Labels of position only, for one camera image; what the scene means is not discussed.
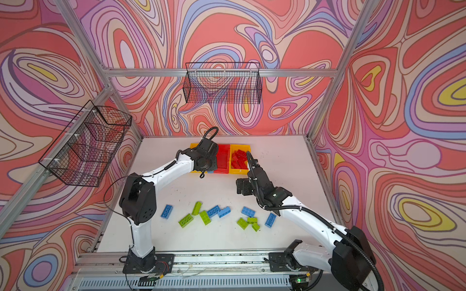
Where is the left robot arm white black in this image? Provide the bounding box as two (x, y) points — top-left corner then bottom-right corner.
(119, 127), (218, 275)

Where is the blue lego brick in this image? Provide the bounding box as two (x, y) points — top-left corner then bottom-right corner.
(218, 207), (231, 218)
(265, 212), (277, 228)
(161, 204), (173, 219)
(241, 207), (256, 218)
(207, 206), (220, 218)

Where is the pile of red legos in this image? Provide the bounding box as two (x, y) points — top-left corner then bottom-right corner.
(231, 150), (248, 170)

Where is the black wire basket back wall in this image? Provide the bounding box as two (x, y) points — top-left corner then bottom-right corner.
(183, 61), (263, 105)

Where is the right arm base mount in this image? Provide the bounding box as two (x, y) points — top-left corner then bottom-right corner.
(264, 252), (318, 273)

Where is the green lego brick right lower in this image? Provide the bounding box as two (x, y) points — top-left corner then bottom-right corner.
(252, 223), (260, 232)

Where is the yellow plastic bin right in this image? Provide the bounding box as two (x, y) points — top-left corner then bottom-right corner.
(229, 144), (251, 175)

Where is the black wire basket wall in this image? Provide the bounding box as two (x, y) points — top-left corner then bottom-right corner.
(38, 101), (132, 187)
(183, 61), (263, 105)

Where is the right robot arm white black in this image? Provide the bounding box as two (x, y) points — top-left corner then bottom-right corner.
(237, 152), (385, 291)

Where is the black wire basket left wall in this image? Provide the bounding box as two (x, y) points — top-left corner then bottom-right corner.
(38, 101), (132, 187)

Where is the yellow plastic bin left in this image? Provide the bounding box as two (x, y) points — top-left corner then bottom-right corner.
(190, 143), (199, 173)

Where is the green lego brick right large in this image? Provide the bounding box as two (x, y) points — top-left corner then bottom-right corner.
(237, 218), (249, 230)

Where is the green lego brick middle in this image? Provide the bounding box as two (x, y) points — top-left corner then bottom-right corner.
(199, 210), (211, 226)

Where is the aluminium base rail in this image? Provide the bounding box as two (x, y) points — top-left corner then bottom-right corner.
(68, 249), (376, 291)

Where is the green lego brick upper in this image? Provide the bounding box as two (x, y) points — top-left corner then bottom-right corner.
(192, 201), (202, 216)

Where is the red plastic bin middle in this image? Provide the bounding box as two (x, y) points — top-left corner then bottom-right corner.
(214, 144), (231, 174)

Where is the yellow plastic bin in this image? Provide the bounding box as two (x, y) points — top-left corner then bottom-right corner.
(229, 144), (251, 175)
(190, 143), (199, 173)

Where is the green lego brick far left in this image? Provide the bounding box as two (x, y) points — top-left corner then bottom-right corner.
(178, 213), (194, 228)

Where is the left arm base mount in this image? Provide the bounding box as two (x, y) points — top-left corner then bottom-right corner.
(119, 252), (175, 275)

